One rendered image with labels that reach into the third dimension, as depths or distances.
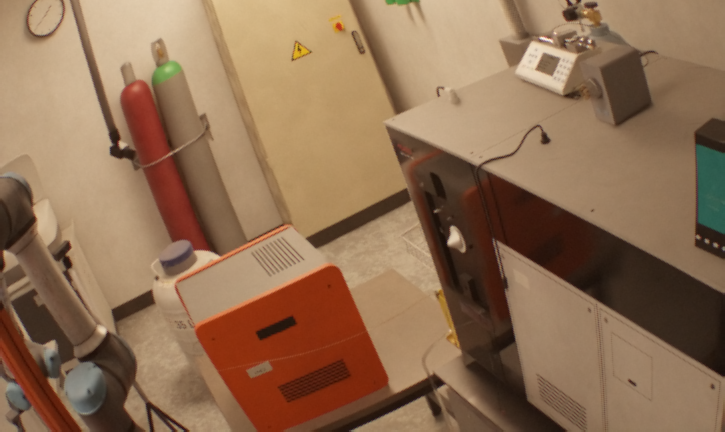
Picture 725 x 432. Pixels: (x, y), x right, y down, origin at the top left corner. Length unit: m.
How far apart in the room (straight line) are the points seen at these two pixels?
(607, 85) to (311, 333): 1.09
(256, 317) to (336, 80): 2.94
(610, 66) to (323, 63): 3.50
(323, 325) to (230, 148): 3.11
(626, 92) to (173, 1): 3.84
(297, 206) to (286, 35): 1.02
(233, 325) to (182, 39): 3.14
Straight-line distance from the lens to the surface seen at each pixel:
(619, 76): 1.44
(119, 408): 1.43
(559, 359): 1.50
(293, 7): 4.70
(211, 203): 4.82
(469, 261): 1.76
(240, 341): 2.04
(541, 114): 1.59
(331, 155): 4.88
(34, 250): 1.44
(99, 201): 5.03
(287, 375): 2.11
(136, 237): 5.12
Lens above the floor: 1.97
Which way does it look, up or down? 21 degrees down
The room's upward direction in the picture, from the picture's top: 21 degrees counter-clockwise
